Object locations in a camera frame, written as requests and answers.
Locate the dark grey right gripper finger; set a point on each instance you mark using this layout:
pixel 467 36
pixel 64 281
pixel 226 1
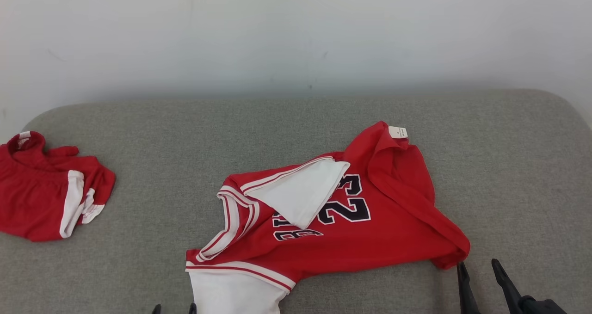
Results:
pixel 506 281
pixel 466 291

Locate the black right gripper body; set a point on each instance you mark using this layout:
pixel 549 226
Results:
pixel 543 306

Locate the red basketball jersey number 23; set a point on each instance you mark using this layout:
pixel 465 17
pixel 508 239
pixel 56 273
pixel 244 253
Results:
pixel 370 230

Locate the red shorts with white stripes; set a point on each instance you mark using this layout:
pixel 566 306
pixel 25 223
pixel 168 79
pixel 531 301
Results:
pixel 32 198

